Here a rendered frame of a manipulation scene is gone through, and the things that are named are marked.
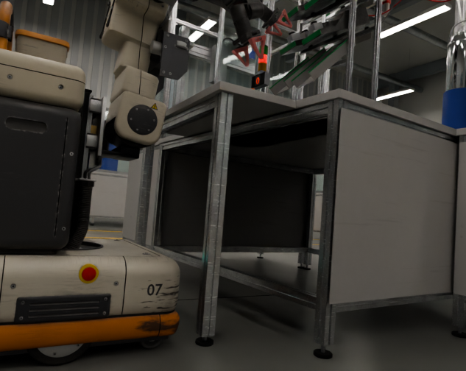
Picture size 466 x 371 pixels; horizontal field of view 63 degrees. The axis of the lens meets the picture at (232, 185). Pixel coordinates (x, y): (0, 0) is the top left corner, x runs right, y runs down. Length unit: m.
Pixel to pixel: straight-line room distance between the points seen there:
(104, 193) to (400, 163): 5.75
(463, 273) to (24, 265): 1.58
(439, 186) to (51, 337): 1.48
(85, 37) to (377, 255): 9.61
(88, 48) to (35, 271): 9.45
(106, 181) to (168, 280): 5.68
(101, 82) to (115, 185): 3.96
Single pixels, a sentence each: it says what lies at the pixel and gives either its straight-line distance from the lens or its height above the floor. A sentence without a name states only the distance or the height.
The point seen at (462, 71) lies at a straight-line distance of 2.29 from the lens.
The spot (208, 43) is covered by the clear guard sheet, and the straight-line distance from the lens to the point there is 3.60.
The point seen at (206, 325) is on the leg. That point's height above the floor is 0.06.
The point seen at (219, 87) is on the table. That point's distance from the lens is 1.29.
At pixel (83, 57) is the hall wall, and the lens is 10.30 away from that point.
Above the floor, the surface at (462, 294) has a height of 0.17.
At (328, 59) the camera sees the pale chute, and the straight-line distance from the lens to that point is 1.71.
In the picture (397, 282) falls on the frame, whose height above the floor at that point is 0.23.
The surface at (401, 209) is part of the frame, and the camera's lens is 1.55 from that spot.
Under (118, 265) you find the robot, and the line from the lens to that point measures 1.15.
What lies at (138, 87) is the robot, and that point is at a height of 0.83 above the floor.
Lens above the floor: 0.44
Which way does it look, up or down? 4 degrees up
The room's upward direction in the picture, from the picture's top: 4 degrees clockwise
